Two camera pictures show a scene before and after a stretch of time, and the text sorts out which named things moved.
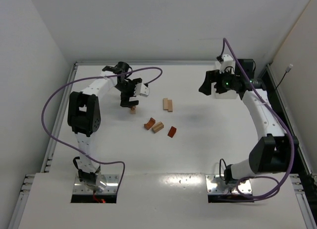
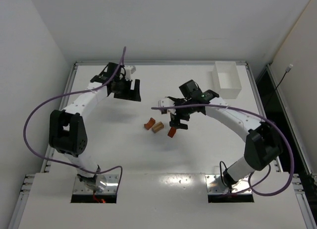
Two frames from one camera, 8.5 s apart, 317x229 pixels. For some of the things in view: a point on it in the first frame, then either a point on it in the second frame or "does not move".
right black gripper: (217, 83) to (179, 117)
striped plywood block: (157, 127) does not move
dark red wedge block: (172, 132) does not move
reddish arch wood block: (149, 124) does not move
